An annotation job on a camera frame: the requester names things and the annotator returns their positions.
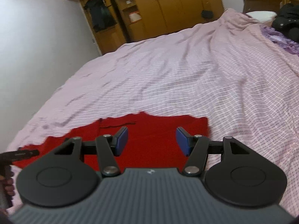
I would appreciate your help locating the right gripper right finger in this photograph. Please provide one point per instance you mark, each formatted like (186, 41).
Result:
(197, 148)

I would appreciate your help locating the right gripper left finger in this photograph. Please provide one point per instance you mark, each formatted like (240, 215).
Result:
(105, 147)

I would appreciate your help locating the red knitted garment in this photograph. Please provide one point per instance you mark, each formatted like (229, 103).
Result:
(151, 139)

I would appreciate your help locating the dark clothes hanging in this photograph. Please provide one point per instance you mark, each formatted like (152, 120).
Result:
(100, 15)

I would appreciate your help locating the person's left hand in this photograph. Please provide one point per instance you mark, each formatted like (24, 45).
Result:
(7, 183)

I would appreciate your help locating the pink checked bed sheet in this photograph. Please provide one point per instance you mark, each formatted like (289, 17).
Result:
(224, 72)

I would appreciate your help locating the small black bag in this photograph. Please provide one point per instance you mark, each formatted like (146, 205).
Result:
(207, 14)

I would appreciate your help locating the white box on shelf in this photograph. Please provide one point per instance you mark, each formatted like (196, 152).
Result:
(134, 16)

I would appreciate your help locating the wooden wardrobe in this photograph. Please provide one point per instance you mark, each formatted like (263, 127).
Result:
(159, 17)

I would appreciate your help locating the purple frilly garment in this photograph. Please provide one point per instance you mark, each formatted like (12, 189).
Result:
(279, 39)

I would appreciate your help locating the white pillow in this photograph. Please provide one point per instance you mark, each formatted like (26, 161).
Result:
(262, 16)

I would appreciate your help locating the black jacket on bed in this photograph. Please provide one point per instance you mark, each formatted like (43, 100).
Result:
(286, 21)

